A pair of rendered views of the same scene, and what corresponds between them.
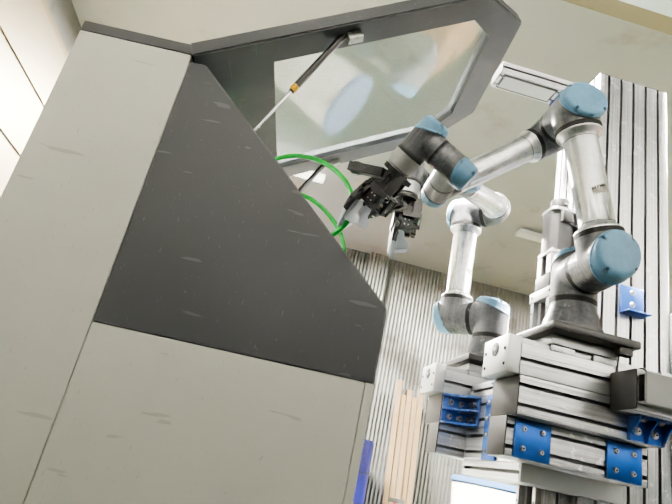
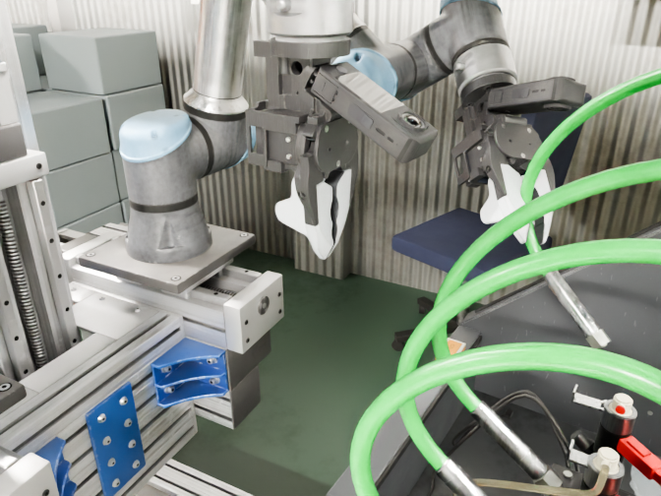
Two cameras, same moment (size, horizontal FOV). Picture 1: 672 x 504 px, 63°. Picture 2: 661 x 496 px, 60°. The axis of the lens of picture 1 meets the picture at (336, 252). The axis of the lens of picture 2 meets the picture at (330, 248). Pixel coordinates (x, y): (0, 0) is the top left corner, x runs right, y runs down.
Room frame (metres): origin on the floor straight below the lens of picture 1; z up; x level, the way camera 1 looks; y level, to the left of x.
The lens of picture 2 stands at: (1.97, 0.13, 1.48)
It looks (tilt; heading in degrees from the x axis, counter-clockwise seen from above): 26 degrees down; 213
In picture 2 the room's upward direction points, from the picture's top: straight up
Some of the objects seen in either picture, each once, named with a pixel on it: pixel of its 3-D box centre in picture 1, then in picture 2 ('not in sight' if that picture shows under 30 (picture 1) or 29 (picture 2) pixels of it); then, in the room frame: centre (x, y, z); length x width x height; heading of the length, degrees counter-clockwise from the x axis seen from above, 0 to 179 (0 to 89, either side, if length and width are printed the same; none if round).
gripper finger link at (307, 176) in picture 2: not in sight; (314, 178); (1.55, -0.16, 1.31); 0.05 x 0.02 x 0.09; 0
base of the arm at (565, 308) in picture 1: (572, 320); (166, 218); (1.33, -0.63, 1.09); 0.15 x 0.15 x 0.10
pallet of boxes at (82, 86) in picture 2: not in sight; (33, 150); (0.27, -2.90, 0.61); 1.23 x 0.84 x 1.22; 96
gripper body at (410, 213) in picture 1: (405, 215); (304, 106); (1.53, -0.18, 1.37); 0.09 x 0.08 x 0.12; 90
